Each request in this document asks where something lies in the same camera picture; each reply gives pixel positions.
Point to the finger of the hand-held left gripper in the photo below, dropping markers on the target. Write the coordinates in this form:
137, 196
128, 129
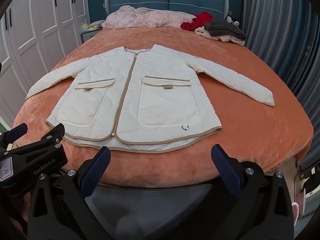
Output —
55, 133
16, 132

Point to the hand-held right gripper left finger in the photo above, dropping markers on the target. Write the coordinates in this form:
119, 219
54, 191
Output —
96, 170

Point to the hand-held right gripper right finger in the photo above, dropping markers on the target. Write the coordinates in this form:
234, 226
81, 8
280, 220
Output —
225, 167

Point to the white quilted jacket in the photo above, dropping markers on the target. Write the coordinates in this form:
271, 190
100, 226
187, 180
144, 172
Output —
160, 105

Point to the orange plush blanket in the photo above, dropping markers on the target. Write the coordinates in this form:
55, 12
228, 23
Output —
250, 130

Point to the pink and white object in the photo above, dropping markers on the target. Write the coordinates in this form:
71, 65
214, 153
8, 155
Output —
300, 200

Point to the grey nightstand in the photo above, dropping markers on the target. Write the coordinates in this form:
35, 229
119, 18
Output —
87, 36

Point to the white panelled wardrobe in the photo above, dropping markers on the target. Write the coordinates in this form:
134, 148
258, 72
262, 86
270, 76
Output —
30, 30

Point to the cream fleece garment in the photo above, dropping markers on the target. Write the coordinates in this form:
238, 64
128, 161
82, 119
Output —
201, 32

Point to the grey knit garment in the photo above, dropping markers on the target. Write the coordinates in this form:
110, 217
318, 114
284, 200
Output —
222, 28

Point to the red garment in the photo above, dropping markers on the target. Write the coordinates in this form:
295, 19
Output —
192, 25

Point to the grey pleated curtain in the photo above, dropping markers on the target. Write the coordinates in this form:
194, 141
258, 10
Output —
275, 30

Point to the small white plush toy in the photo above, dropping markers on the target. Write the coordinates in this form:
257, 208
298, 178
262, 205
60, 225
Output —
228, 19

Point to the pink floral quilt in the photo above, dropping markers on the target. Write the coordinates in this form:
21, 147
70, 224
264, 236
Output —
150, 17

